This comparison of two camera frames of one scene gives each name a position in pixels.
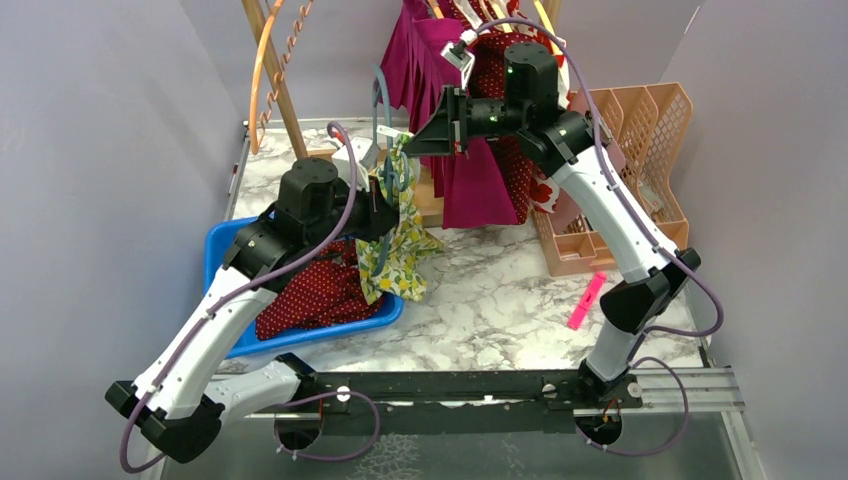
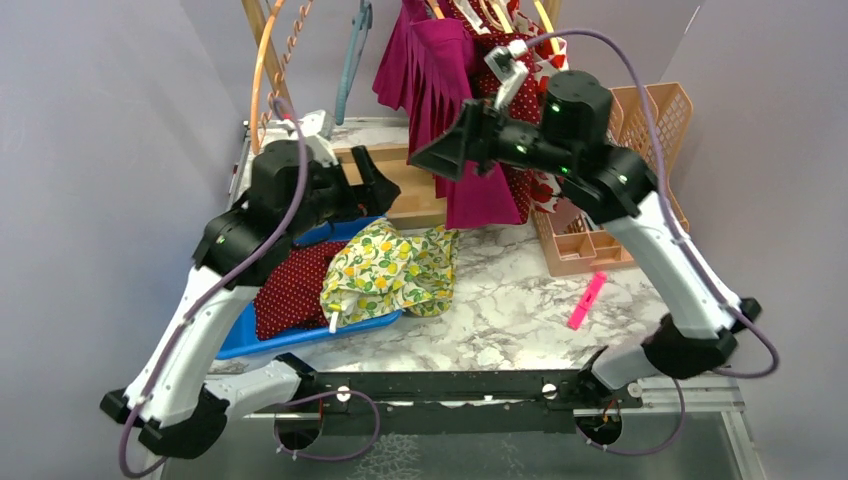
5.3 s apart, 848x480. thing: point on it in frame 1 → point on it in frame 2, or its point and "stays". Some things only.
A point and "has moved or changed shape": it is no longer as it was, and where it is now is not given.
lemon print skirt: x=394 y=263 has moved or changed shape
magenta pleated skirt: x=475 y=186 stays
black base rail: x=351 y=402 stays
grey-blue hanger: x=391 y=155 → x=363 y=23
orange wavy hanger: x=279 y=77 stays
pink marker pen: x=586 y=298 stays
